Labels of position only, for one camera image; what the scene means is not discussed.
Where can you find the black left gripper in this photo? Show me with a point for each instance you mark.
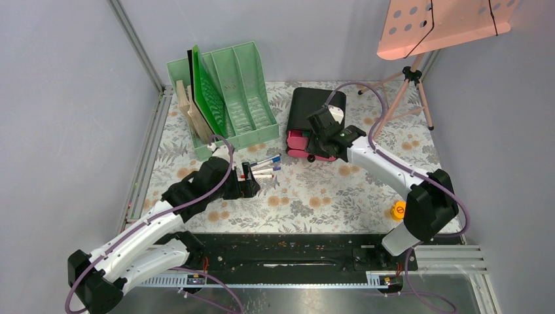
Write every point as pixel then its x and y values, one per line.
pixel 243 188

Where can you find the white AVE notebook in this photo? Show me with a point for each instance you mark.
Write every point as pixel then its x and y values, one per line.
pixel 197 94

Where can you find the mint green file organizer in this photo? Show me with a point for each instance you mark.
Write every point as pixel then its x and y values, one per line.
pixel 238 76

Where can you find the red capped marker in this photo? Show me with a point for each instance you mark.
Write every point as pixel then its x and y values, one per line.
pixel 263 176

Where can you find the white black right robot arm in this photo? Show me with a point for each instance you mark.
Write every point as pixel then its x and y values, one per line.
pixel 429 197

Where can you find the yellow blue green toy block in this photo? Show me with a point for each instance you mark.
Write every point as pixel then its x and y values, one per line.
pixel 398 210

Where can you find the black pink drawer unit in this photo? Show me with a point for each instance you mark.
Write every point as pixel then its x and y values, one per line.
pixel 301 140

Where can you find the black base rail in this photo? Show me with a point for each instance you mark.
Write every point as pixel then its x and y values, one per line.
pixel 315 261

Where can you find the blue capped marker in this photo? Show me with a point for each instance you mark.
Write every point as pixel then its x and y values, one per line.
pixel 267 161

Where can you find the pink music stand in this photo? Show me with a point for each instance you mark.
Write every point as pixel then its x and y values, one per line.
pixel 416 28

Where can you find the purple 52-storey treehouse book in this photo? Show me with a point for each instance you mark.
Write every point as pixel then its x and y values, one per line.
pixel 201 126

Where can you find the green 104-storey treehouse book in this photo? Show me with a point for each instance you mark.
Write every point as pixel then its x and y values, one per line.
pixel 184 95

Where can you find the floral table mat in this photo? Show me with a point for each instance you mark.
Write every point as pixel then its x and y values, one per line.
pixel 319 197

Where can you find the green transparent plastic folder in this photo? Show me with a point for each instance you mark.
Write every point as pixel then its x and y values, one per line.
pixel 211 95

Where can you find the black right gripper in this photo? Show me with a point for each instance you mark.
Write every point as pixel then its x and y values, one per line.
pixel 311 148

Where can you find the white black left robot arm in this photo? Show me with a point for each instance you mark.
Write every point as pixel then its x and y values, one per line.
pixel 101 278

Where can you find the white marker pen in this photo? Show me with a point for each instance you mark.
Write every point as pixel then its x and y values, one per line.
pixel 266 171

